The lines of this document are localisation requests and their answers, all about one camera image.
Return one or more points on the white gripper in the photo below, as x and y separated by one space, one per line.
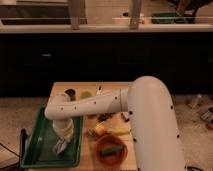
64 129

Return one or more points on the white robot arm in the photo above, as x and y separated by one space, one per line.
153 122

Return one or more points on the green plastic tray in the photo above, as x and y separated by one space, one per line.
39 151

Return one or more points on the green tray on counter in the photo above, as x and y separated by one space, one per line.
168 18

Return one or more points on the dark round toy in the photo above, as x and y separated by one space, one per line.
71 93

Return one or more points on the yellow toy banana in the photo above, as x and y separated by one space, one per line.
100 130

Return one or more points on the green round toy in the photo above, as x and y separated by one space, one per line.
85 94

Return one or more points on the green toy vegetable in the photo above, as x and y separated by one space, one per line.
110 150

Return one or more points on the orange plastic bowl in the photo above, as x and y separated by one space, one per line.
113 160

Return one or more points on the black counter cabinet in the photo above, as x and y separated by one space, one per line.
33 58

